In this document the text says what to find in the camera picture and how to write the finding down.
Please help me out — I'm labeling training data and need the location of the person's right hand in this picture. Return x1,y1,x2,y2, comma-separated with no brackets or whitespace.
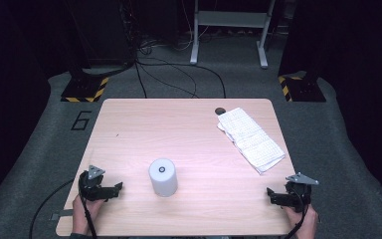
283,204,319,239

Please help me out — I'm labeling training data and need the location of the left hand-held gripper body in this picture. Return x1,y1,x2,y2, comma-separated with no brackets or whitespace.
78,164,109,202

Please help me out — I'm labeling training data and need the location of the grey tape strip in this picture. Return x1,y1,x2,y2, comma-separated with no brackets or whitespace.
49,208,76,222

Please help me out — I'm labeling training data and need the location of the black yellow striped stand base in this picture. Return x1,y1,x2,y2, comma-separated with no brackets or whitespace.
278,71,327,103
60,66,109,104

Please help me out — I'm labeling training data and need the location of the long black floor cable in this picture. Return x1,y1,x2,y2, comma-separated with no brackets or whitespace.
134,62,148,100
138,63,200,99
135,59,227,100

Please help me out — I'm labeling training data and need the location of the white patterned cloth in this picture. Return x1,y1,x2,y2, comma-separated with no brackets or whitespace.
216,107,287,175

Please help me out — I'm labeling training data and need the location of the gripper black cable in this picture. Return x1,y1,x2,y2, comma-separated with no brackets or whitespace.
284,188,310,239
78,177,98,239

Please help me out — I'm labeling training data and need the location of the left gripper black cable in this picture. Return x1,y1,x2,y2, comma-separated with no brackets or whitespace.
78,177,98,239

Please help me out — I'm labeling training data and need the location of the white metal stand frame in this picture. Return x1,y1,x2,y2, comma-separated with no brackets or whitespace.
189,0,277,70

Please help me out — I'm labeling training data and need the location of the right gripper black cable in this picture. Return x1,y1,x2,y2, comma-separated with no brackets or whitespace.
284,188,310,239

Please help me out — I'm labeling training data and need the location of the person's left hand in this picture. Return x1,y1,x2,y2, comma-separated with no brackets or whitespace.
72,194,105,235

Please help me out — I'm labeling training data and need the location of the black equipment cabinet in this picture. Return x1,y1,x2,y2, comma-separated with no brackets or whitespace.
64,0,135,69

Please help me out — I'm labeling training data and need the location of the tangled cable bundle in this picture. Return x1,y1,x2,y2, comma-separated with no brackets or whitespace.
135,33,193,57

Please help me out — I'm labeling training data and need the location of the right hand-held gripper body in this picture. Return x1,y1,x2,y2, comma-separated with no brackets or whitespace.
284,171,320,214

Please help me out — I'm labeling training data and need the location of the thin black floor cable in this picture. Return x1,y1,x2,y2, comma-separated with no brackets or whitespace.
28,178,76,239

